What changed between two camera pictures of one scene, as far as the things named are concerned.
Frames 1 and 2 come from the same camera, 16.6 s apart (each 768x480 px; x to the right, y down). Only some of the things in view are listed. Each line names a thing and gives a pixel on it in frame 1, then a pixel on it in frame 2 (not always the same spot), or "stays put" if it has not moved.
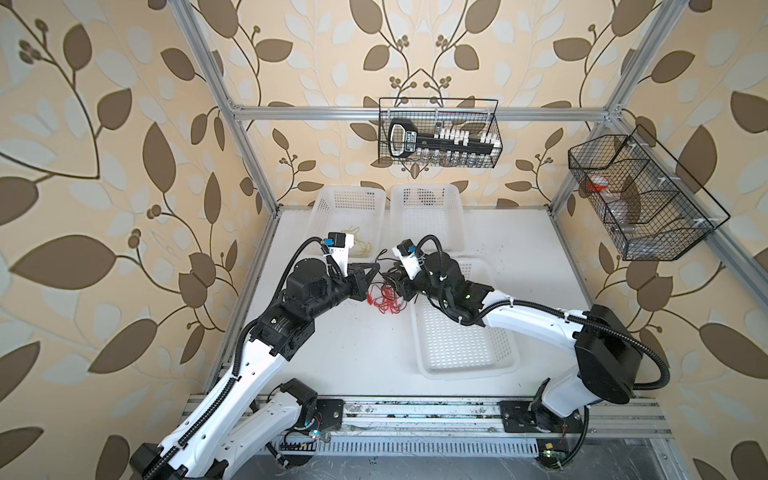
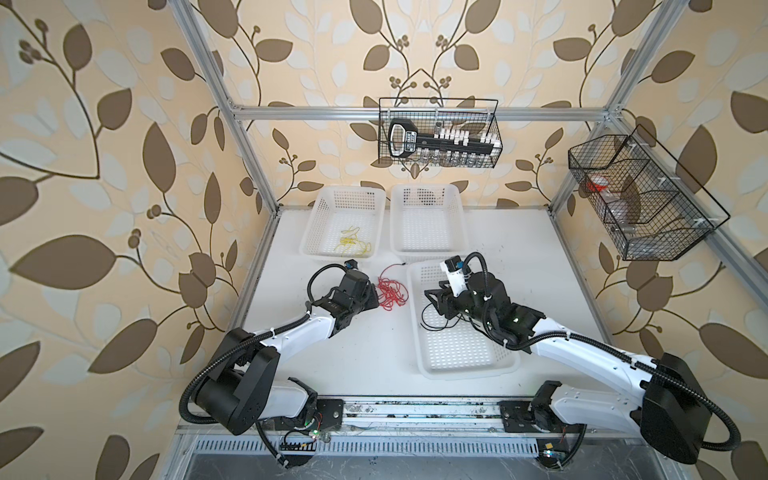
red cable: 385,302 stays put
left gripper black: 357,281 to 370,289
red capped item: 598,183 stays put
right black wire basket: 649,206 stays put
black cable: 385,258 to 432,328
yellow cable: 367,246 stays put
